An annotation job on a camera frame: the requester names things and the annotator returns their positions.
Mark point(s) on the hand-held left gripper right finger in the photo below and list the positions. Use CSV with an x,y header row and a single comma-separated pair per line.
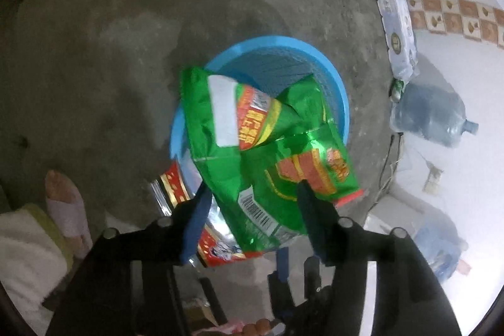
x,y
315,225

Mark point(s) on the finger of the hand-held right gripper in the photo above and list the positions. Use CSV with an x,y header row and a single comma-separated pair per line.
x,y
312,275
282,263

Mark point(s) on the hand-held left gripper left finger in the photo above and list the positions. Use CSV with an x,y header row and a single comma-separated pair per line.
x,y
195,229

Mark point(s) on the red foil snack wrapper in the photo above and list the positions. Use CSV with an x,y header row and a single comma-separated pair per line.
x,y
220,249

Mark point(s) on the green snack bag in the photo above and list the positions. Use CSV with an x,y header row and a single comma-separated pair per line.
x,y
220,162

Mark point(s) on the blue plastic basket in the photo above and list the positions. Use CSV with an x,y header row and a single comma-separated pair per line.
x,y
275,60

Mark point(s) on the person's right hand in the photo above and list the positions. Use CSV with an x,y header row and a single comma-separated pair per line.
x,y
256,328

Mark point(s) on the large water jug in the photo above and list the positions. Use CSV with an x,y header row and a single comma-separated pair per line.
x,y
429,115
437,245

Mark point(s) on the pale pink slipper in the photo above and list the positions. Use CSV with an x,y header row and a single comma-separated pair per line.
x,y
71,218

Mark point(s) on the person's foot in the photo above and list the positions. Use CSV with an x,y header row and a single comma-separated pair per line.
x,y
57,184

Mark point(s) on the small green bottle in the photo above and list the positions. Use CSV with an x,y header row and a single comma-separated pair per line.
x,y
397,88

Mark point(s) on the tile patterned column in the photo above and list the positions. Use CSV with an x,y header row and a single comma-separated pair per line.
x,y
453,17

